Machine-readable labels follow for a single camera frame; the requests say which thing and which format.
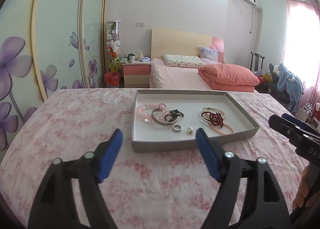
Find small pink pearl bracelet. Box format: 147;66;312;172
208;121;235;136

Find dark red bead necklace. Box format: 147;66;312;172
200;110;225;127

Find white pearl bracelet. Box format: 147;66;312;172
206;105;228;120

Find thin silver bangle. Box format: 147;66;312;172
199;107;227;127

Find large pearl earring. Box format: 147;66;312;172
187;126;194;135

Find black bead bracelet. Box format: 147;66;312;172
163;108;185;123

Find silver cuff bangle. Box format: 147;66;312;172
151;108;175;126

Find pink charm bead bracelet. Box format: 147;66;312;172
135;102;167;124

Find right hand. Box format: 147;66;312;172
292;165;319;211

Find blue plush garment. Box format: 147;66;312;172
271;63;304;114

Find pink window curtain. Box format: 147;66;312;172
283;0;319;107

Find dark wooden chair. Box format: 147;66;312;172
250;52;265;72

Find folded coral quilt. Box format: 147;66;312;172
198;63;260;93

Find purple small pillow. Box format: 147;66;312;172
200;46;220;64

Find pink floral bed sheet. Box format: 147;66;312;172
0;87;313;229

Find grey cardboard tray box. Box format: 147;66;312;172
131;89;259;153

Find floral white pillow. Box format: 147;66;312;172
163;54;206;68

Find red lined waste bin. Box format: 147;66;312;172
104;72;121;88

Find pink bed with headboard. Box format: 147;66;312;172
150;28;226;90

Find pink white nightstand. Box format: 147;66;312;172
122;61;151;88

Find plush toy display tube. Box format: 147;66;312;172
105;20;120;72

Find floral sliding wardrobe doors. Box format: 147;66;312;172
1;0;106;154

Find white wall socket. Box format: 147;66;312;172
136;22;146;27

